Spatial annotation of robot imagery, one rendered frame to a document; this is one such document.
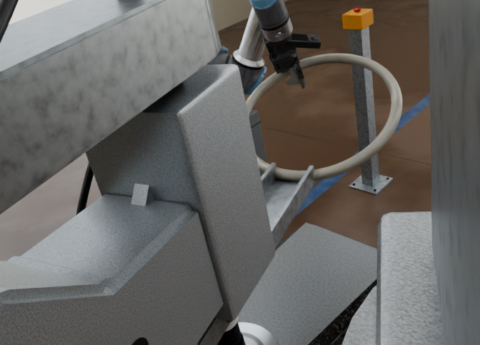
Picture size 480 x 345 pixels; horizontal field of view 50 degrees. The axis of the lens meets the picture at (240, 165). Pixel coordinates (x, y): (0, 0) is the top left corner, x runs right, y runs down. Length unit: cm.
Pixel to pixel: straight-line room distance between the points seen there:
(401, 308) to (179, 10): 54
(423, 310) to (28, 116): 40
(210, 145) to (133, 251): 20
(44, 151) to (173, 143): 25
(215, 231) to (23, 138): 40
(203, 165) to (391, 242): 47
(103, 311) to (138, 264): 8
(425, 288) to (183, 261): 52
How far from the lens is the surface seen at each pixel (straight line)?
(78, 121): 59
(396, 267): 34
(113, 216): 83
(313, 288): 143
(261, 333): 127
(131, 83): 65
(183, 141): 75
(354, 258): 151
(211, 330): 99
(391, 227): 37
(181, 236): 78
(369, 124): 308
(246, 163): 91
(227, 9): 775
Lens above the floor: 178
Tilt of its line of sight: 28 degrees down
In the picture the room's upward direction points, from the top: 12 degrees counter-clockwise
